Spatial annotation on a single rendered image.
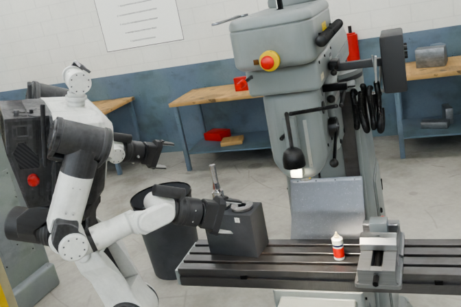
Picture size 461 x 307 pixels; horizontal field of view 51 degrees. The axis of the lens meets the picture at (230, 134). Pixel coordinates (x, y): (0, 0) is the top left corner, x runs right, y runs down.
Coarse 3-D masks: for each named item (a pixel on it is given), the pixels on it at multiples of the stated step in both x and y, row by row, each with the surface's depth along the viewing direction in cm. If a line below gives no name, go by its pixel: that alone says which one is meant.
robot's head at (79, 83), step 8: (64, 72) 145; (72, 72) 139; (80, 72) 138; (64, 80) 146; (72, 80) 137; (80, 80) 139; (88, 80) 140; (72, 88) 138; (80, 88) 139; (88, 88) 140; (72, 96) 142; (80, 96) 143
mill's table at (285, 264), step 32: (192, 256) 200; (224, 256) 195; (288, 256) 186; (320, 256) 182; (352, 256) 178; (416, 256) 172; (448, 256) 168; (288, 288) 179; (320, 288) 175; (352, 288) 170; (416, 288) 163; (448, 288) 159
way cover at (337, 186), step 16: (352, 176) 208; (304, 192) 214; (320, 192) 212; (336, 192) 209; (352, 192) 207; (304, 208) 213; (320, 208) 211; (336, 208) 208; (352, 208) 206; (304, 224) 210; (320, 224) 208; (336, 224) 205; (352, 224) 203
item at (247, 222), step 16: (240, 208) 188; (256, 208) 189; (224, 224) 191; (240, 224) 187; (256, 224) 188; (208, 240) 197; (224, 240) 193; (240, 240) 190; (256, 240) 188; (256, 256) 189
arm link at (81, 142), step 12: (72, 132) 122; (84, 132) 124; (96, 132) 126; (60, 144) 121; (72, 144) 122; (84, 144) 124; (96, 144) 125; (72, 156) 124; (84, 156) 124; (96, 156) 126; (60, 168) 127; (72, 168) 124; (84, 168) 125; (96, 168) 129
